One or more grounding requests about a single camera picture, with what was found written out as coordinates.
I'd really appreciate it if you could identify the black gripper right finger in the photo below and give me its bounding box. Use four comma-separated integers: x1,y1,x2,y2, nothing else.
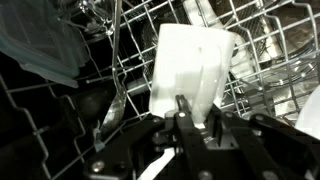
211,103,320,180

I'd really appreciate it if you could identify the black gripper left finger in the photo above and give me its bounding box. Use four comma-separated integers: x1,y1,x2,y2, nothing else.
83,94,214,180

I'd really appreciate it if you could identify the white ceramic mug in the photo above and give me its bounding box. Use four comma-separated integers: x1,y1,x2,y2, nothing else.
148,22,238,127

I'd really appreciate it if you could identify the white bowl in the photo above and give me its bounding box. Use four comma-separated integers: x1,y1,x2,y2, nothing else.
294,84,320,141

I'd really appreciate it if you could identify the metal spoon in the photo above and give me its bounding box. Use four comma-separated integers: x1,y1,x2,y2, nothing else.
98,0,130,138

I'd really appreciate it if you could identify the glass container with teal rim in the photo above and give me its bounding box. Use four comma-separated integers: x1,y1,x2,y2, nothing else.
0,0,92,90

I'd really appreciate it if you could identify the wire dishwasher rack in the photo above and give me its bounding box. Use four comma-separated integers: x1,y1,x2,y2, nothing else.
0,0,320,180

